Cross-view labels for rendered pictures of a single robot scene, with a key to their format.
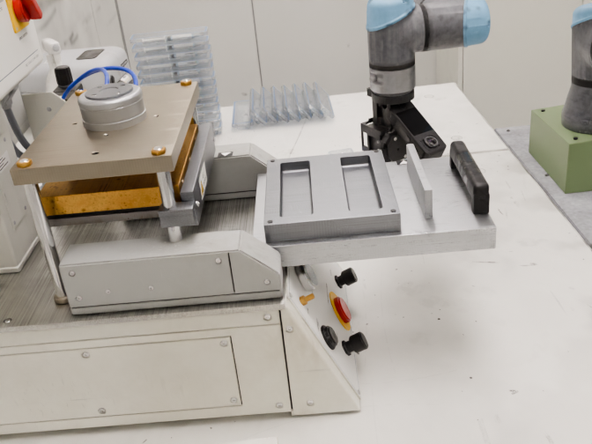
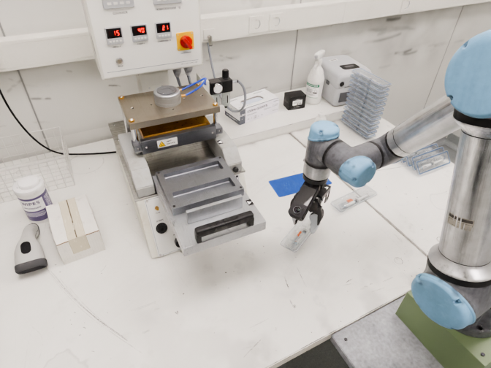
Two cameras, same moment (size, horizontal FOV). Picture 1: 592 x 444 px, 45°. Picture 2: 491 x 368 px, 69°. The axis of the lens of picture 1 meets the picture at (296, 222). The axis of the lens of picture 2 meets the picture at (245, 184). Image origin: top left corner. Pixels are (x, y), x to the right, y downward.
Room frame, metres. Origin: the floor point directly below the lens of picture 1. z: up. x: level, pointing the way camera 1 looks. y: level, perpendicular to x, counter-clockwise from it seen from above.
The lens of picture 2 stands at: (0.61, -0.78, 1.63)
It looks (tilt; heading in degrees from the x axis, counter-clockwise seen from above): 40 degrees down; 61
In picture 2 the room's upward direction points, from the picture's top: 2 degrees clockwise
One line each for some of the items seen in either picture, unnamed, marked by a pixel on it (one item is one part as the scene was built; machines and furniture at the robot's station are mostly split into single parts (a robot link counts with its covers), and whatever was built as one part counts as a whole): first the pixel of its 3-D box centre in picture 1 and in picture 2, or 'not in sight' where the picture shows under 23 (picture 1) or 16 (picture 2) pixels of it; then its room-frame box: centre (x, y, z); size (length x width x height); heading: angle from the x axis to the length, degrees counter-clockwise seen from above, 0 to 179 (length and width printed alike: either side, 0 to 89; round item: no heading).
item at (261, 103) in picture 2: not in sight; (252, 106); (1.35, 0.54, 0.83); 0.23 x 0.12 x 0.07; 9
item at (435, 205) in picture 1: (364, 196); (205, 196); (0.86, -0.09, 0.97); 0.30 x 0.22 x 0.08; 88
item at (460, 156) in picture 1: (468, 174); (224, 225); (0.86, -0.23, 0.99); 0.15 x 0.02 x 0.04; 178
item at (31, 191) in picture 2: not in sight; (34, 198); (0.42, 0.29, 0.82); 0.09 x 0.09 x 0.15
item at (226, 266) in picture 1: (174, 270); (135, 162); (0.73, 0.15, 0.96); 0.25 x 0.05 x 0.07; 88
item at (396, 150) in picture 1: (391, 123); (313, 188); (1.17, -0.18, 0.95); 0.09 x 0.08 x 0.12; 27
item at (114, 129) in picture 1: (99, 135); (172, 103); (0.90, 0.24, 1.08); 0.31 x 0.24 x 0.13; 178
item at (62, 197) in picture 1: (124, 149); (172, 113); (0.88, 0.21, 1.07); 0.22 x 0.17 x 0.10; 178
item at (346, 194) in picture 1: (328, 192); (199, 183); (0.86, -0.05, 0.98); 0.20 x 0.17 x 0.03; 178
